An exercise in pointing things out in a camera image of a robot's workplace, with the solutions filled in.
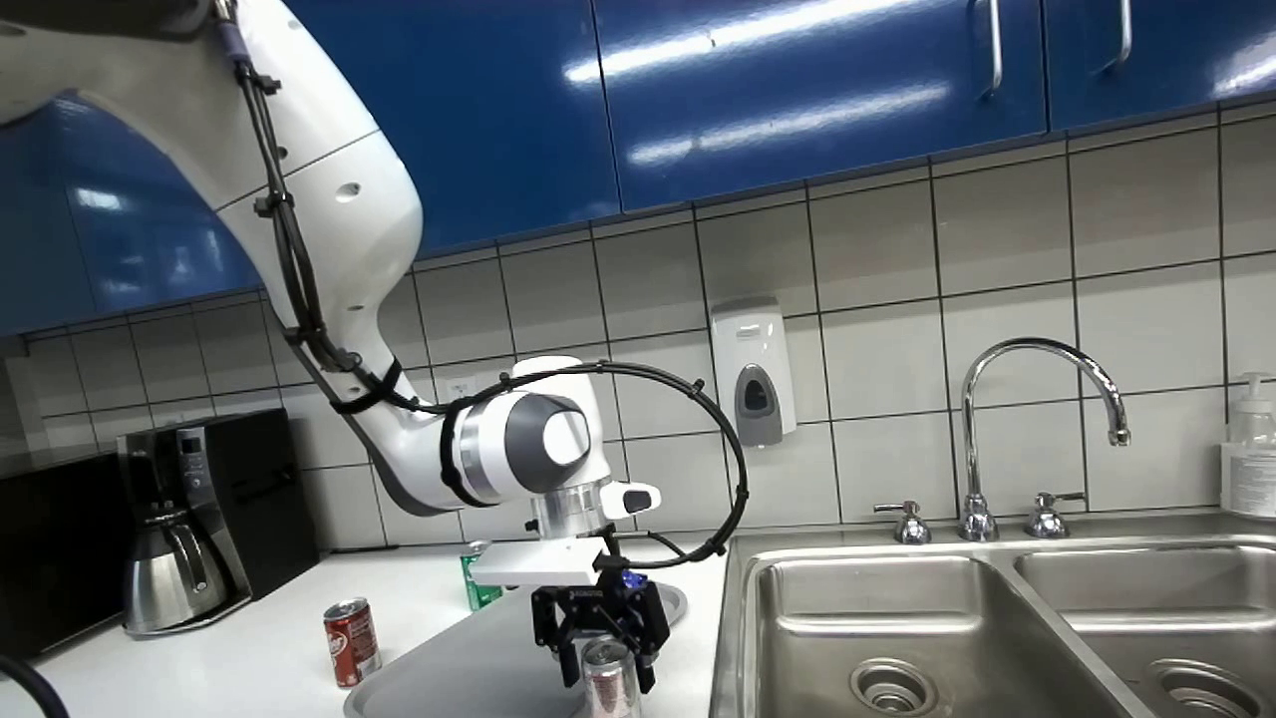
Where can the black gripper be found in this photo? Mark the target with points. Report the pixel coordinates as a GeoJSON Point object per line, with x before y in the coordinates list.
{"type": "Point", "coordinates": [617, 599]}

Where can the silver soda can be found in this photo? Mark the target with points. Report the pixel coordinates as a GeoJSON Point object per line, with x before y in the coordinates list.
{"type": "Point", "coordinates": [613, 695]}

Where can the green soda can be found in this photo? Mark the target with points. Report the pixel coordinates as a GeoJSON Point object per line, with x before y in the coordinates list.
{"type": "Point", "coordinates": [480, 599]}

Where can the red soda can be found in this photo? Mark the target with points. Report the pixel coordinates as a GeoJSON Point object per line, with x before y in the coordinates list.
{"type": "Point", "coordinates": [354, 643]}

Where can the grey plastic tray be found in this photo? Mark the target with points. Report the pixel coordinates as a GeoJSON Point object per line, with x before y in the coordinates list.
{"type": "Point", "coordinates": [454, 663]}

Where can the stainless steel double sink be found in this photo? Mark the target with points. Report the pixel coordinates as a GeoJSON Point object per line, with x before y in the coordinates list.
{"type": "Point", "coordinates": [863, 584]}

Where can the black coffee maker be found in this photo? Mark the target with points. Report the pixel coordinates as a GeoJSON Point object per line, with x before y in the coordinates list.
{"type": "Point", "coordinates": [265, 493]}

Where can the chrome gooseneck faucet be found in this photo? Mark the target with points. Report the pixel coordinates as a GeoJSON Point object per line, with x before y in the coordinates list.
{"type": "Point", "coordinates": [979, 511]}

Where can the steel coffee carafe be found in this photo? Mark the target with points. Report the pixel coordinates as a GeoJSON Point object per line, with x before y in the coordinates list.
{"type": "Point", "coordinates": [175, 571]}

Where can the black microwave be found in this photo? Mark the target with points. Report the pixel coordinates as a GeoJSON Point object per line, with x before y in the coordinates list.
{"type": "Point", "coordinates": [63, 559]}

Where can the clear pump soap bottle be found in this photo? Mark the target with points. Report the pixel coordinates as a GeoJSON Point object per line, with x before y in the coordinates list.
{"type": "Point", "coordinates": [1253, 465]}

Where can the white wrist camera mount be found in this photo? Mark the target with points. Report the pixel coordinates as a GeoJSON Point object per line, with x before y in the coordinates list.
{"type": "Point", "coordinates": [523, 563]}

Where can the white wall soap dispenser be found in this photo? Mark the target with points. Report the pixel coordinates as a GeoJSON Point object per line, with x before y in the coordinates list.
{"type": "Point", "coordinates": [753, 361]}

